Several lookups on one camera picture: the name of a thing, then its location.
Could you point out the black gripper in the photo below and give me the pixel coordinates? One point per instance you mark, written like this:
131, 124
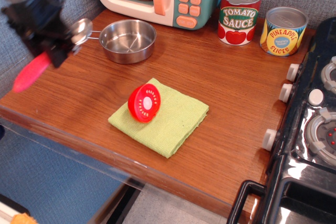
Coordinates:
39, 25

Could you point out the green folded cloth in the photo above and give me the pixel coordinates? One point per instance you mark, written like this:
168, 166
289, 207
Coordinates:
178, 116

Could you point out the red handled metal spoon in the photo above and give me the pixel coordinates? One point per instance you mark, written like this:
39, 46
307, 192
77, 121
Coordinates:
80, 33

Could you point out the orange fuzzy object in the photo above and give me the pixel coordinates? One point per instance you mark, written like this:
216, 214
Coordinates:
23, 219

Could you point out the tomato sauce can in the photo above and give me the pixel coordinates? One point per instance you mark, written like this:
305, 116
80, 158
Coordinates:
237, 21

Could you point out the pineapple slices can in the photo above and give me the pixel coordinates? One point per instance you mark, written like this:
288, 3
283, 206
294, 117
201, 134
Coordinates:
283, 31

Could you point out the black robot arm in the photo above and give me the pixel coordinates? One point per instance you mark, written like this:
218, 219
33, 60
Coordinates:
39, 25

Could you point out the red toy tomato half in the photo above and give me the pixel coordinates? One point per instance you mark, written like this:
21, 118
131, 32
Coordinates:
144, 103

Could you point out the black toy stove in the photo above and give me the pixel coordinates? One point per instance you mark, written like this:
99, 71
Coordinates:
300, 176

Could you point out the silver metal pan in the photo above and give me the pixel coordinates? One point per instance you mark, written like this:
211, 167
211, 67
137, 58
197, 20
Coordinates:
127, 41

